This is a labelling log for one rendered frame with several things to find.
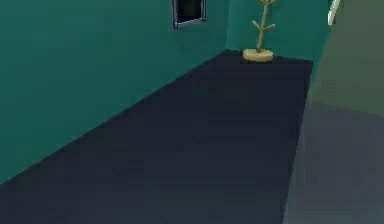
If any tan wooden coat stand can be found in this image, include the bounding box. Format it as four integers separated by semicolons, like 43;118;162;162
242;0;277;63

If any dark framed wall picture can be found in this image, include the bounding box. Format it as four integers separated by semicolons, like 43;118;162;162
171;0;207;30

